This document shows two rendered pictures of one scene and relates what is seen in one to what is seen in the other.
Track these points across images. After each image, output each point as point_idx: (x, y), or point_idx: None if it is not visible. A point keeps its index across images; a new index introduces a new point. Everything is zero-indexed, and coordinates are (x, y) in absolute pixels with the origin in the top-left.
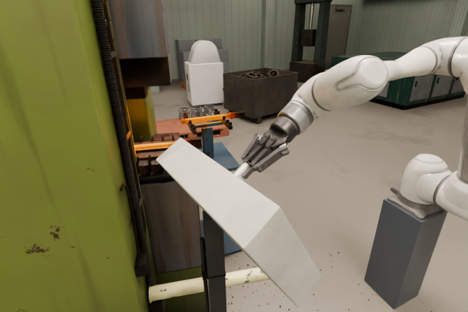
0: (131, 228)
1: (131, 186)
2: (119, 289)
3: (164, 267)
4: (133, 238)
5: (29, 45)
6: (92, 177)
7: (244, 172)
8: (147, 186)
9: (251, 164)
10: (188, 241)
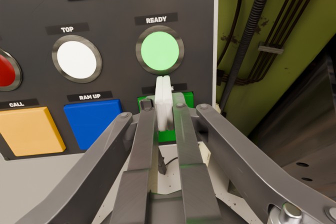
0: None
1: (253, 3)
2: None
3: (259, 138)
4: (224, 55)
5: None
6: None
7: (154, 99)
8: (325, 71)
9: (140, 105)
10: (270, 156)
